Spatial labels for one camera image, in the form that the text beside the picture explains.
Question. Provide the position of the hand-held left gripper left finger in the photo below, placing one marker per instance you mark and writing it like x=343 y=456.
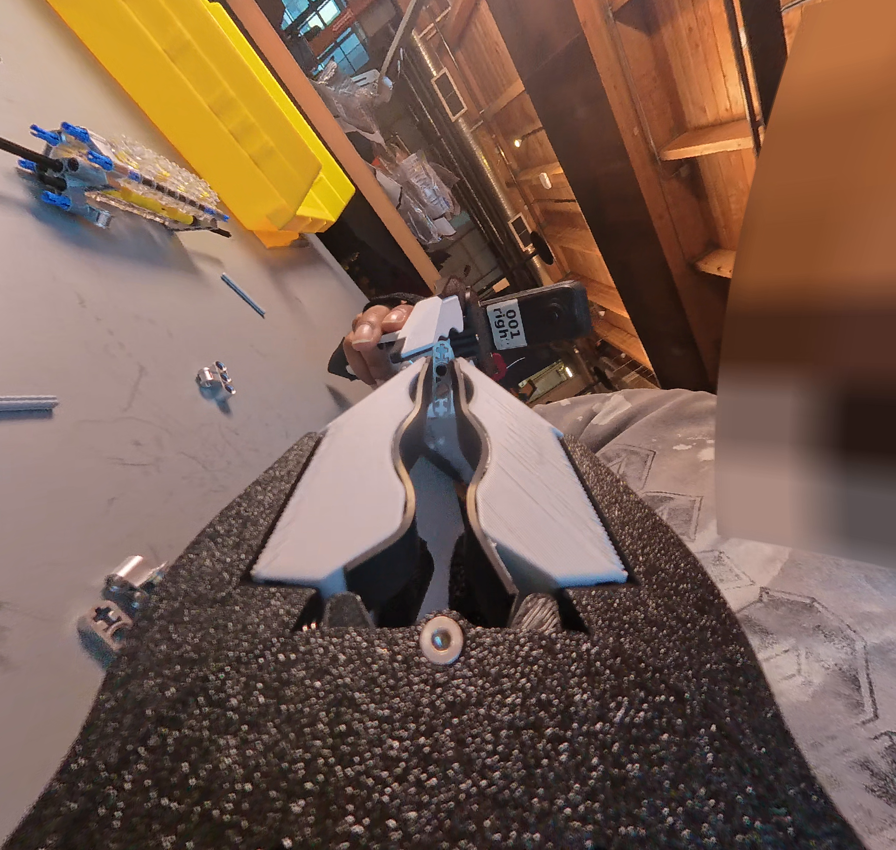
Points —
x=343 y=493

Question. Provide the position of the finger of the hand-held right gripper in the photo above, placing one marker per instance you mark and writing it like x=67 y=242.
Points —
x=430 y=325

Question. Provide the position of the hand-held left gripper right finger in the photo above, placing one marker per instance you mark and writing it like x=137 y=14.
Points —
x=546 y=500

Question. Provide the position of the grey toy connector piece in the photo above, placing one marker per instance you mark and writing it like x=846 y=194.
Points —
x=439 y=402

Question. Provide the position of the person's right hand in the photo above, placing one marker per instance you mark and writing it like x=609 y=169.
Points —
x=367 y=350

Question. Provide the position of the red chair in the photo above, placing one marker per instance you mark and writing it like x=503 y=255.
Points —
x=498 y=365

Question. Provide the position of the pile of clear plastic bags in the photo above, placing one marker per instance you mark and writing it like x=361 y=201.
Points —
x=413 y=185

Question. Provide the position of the grey three-hole toy connector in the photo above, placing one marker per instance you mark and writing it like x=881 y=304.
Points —
x=213 y=376

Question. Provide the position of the grey toy axle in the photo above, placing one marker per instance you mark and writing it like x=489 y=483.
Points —
x=28 y=403
x=243 y=295

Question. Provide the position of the grey round toy connector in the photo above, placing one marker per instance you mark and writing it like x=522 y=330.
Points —
x=133 y=577

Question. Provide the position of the wooden workbench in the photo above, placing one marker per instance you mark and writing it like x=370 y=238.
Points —
x=336 y=119

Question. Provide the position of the clear toy engine block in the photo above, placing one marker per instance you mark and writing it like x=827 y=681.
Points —
x=140 y=178

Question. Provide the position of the yellow plastic bin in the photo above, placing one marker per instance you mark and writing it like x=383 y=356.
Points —
x=175 y=59

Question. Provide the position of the metal ventilation duct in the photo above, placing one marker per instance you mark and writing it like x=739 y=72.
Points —
x=483 y=164

